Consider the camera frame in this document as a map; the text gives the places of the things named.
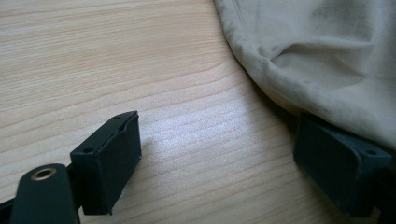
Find beige pants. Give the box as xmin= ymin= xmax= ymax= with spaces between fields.
xmin=213 ymin=0 xmax=396 ymax=151

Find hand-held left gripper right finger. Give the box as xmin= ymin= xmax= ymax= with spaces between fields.
xmin=292 ymin=113 xmax=393 ymax=218

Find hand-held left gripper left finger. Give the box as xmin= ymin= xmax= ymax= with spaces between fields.
xmin=69 ymin=110 xmax=143 ymax=216

